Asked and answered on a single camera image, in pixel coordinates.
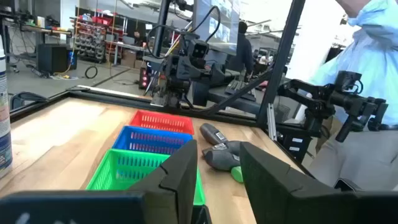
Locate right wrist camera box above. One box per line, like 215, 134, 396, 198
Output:
190, 41, 210, 60

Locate green plastic basket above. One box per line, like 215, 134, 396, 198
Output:
86, 148, 206, 207

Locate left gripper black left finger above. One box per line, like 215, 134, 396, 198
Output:
0, 139, 198, 224

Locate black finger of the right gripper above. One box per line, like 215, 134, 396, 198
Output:
210, 63, 240, 86
165, 55, 191, 83

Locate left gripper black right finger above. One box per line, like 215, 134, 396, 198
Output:
239, 142, 398, 224

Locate white wipes canister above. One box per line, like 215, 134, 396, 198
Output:
0, 34, 14, 180

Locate shelf with red bins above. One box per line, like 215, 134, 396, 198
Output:
72, 14, 114, 63

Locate black cabinet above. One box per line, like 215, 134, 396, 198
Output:
37, 43, 71, 75

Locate green travel bottle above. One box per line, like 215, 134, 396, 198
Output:
230, 166, 244, 184

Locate cluttered workbench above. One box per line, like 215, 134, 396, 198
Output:
18, 17, 74, 44

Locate black aluminium rig frame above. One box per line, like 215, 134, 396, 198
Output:
9, 0, 312, 178

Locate black coiled cable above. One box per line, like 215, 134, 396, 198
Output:
84, 65, 99, 80

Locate black computer keyboard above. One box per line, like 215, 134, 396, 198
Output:
224, 79, 257, 102

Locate large display screen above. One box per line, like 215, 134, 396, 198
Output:
192, 0, 241, 55

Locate silver slotted bracket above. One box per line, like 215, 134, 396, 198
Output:
266, 102, 278, 141

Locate person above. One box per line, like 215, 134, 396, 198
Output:
294, 0, 398, 192
236, 21, 254, 75

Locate blue plastic basket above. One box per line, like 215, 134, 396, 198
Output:
111, 125, 194, 156

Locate black box white labels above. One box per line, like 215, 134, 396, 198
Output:
276, 124, 312, 163

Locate red plastic basket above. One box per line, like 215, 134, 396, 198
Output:
129, 110, 195, 136

